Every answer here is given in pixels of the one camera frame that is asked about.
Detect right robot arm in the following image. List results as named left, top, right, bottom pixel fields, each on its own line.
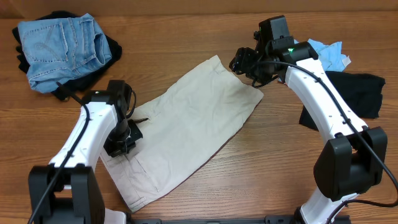
left=229, top=16, right=387, bottom=223

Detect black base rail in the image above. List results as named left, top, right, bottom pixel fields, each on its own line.
left=127, top=215, right=293, bottom=224

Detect crumpled black t-shirt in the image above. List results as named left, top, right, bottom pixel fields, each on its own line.
left=298, top=70, right=386, bottom=131

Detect beige khaki shorts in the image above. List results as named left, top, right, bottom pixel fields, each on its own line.
left=101, top=55, right=264, bottom=212

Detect folded black garment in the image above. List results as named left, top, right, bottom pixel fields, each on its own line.
left=12, top=11, right=123, bottom=101

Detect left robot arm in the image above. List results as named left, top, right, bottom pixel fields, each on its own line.
left=28, top=80, right=142, bottom=224

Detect folded light blue jeans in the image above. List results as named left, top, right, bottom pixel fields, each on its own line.
left=17, top=12, right=113, bottom=94

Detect crumpled light blue t-shirt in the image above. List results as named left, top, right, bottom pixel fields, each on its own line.
left=308, top=39, right=351, bottom=72

